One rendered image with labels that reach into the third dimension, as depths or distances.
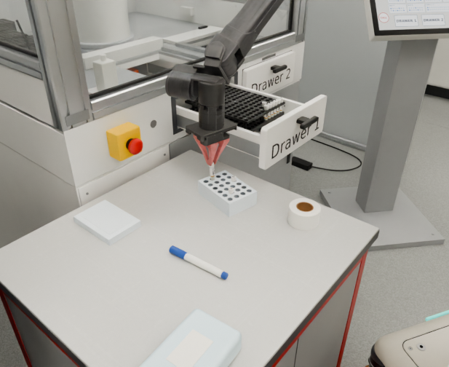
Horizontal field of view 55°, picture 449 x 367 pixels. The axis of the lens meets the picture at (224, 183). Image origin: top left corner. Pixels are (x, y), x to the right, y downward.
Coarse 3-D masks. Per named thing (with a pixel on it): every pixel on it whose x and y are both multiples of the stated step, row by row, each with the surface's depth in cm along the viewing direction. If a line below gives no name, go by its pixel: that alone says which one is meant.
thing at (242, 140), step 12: (228, 84) 135; (276, 96) 126; (180, 108) 118; (288, 108) 124; (180, 120) 119; (192, 120) 116; (228, 132) 110; (240, 132) 107; (252, 132) 105; (228, 144) 111; (240, 144) 108; (252, 144) 106
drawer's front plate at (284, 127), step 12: (324, 96) 117; (300, 108) 109; (312, 108) 113; (324, 108) 119; (276, 120) 103; (288, 120) 105; (264, 132) 99; (276, 132) 102; (288, 132) 107; (312, 132) 118; (264, 144) 101; (288, 144) 110; (300, 144) 115; (264, 156) 102; (276, 156) 107; (264, 168) 104
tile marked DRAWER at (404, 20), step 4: (396, 16) 162; (400, 16) 162; (404, 16) 163; (408, 16) 163; (412, 16) 163; (416, 16) 163; (396, 20) 162; (400, 20) 162; (404, 20) 162; (408, 20) 162; (412, 20) 163; (416, 20) 163; (396, 24) 162; (400, 24) 162; (404, 24) 162; (408, 24) 162; (412, 24) 162; (416, 24) 163
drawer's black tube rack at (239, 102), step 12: (228, 96) 124; (240, 96) 124; (252, 96) 125; (264, 96) 124; (192, 108) 122; (228, 108) 116; (240, 108) 116; (252, 108) 117; (240, 120) 110; (264, 120) 117
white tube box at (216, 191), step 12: (204, 180) 105; (216, 180) 105; (228, 180) 105; (204, 192) 104; (216, 192) 100; (228, 192) 100; (240, 192) 100; (252, 192) 100; (216, 204) 101; (228, 204) 97; (240, 204) 99; (252, 204) 101
